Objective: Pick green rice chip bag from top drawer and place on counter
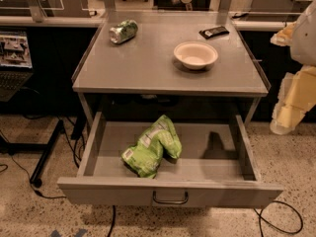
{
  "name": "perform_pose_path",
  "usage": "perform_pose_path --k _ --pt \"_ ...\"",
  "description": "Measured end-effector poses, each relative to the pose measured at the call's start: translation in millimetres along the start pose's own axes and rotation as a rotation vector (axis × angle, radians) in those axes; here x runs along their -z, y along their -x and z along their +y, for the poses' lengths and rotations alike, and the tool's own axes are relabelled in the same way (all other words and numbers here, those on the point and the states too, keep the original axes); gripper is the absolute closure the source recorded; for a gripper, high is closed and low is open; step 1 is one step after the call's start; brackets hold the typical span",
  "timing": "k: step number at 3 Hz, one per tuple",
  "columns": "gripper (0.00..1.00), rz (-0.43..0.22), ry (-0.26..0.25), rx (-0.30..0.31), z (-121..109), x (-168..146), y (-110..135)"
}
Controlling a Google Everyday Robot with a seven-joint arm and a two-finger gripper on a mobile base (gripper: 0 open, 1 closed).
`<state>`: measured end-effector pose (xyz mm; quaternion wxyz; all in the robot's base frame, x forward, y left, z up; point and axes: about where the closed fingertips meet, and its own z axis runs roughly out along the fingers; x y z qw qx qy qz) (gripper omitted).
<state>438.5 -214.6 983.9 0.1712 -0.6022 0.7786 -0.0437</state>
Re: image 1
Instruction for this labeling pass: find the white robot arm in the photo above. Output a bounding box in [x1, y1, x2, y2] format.
[270, 1, 316, 135]

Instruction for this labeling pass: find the black snack bar wrapper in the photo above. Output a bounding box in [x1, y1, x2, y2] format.
[199, 26, 229, 40]

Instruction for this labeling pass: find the grey open drawer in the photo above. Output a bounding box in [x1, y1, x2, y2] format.
[57, 113, 283, 208]

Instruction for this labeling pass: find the white paper bowl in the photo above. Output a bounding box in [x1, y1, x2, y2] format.
[174, 41, 218, 70]

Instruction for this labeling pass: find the black floor cable left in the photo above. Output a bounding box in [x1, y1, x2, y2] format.
[0, 128, 67, 200]

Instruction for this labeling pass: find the laptop with lit screen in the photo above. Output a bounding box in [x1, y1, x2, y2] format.
[0, 29, 34, 102]

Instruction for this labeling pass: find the black drawer handle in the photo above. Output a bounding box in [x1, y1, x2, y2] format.
[152, 191, 189, 205]

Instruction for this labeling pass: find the green soda can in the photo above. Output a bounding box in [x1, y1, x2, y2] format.
[109, 20, 138, 44]

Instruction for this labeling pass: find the black floor cable right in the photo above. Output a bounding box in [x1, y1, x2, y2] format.
[253, 199, 304, 237]

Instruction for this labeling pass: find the black floor cable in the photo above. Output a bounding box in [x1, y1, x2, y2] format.
[0, 128, 67, 200]
[253, 199, 304, 237]

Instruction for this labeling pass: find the grey counter cabinet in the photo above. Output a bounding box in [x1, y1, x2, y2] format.
[73, 10, 269, 119]

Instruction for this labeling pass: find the black stand leg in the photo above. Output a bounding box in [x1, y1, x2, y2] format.
[0, 120, 64, 188]

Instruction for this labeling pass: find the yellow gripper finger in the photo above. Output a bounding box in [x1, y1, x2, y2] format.
[270, 65, 316, 135]
[271, 23, 295, 46]

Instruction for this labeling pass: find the black cable under drawer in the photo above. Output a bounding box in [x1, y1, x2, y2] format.
[106, 204, 117, 237]

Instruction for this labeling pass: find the green rice chip bag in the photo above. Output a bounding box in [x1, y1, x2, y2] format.
[121, 115, 182, 179]

